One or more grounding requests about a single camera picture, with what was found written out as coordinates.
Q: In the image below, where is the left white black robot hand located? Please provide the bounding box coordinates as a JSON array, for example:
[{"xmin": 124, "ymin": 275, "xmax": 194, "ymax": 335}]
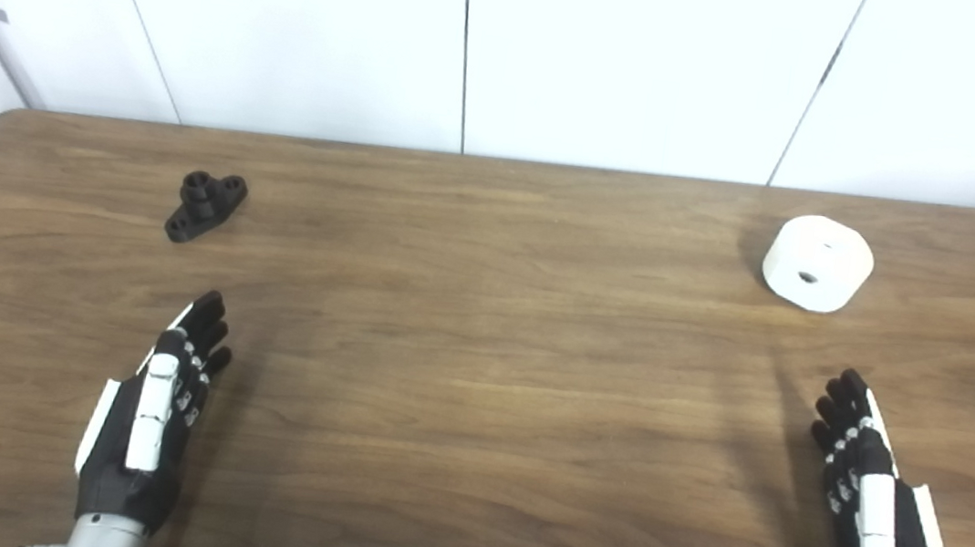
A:
[{"xmin": 68, "ymin": 277, "xmax": 240, "ymax": 546}]

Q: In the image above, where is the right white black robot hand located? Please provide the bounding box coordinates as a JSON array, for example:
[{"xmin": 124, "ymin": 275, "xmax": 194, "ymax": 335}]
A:
[{"xmin": 798, "ymin": 365, "xmax": 973, "ymax": 547}]

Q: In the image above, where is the black plastic flanged holder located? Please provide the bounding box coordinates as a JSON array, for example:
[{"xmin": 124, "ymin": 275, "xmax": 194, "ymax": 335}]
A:
[{"xmin": 162, "ymin": 168, "xmax": 251, "ymax": 250}]

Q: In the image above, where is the round white plastic piece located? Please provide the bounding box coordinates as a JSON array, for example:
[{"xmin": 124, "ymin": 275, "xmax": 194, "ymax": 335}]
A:
[{"xmin": 757, "ymin": 211, "xmax": 879, "ymax": 319}]

